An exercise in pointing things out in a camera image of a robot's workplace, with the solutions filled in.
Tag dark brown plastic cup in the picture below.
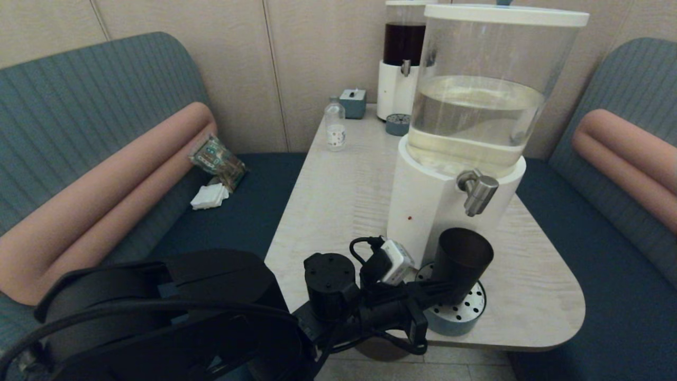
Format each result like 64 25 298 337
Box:
434 228 495 306

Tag metal water dispenser tap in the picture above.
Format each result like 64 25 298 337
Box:
456 170 499 218

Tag large blue perforated drip tray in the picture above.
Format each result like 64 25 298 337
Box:
415 263 487 337

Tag clear water dispenser white base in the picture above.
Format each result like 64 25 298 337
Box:
387 4 590 271

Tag small blue drip tray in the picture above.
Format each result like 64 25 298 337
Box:
385 113 412 137

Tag teal bench sofa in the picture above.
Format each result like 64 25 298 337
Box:
508 37 677 381
0 31 307 381

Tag clear plastic bottle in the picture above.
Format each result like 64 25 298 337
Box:
324 95 347 152

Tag blue-grey tissue box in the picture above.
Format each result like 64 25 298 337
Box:
339 88 367 119

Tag small dispenser with dark drink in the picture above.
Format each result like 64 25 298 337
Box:
377 0 437 122

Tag white paper napkins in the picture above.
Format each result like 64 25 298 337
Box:
190 183 230 210

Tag clear snack packet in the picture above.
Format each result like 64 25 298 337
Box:
188 134 247 192

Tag pink bolster cushion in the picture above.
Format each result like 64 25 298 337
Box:
0 102 218 306
573 109 677 236

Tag white water dispenser lid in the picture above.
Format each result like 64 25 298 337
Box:
425 4 590 28

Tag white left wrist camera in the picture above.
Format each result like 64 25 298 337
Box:
378 239 417 286

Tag black left wrist camera cable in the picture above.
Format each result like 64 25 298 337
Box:
349 237 429 356

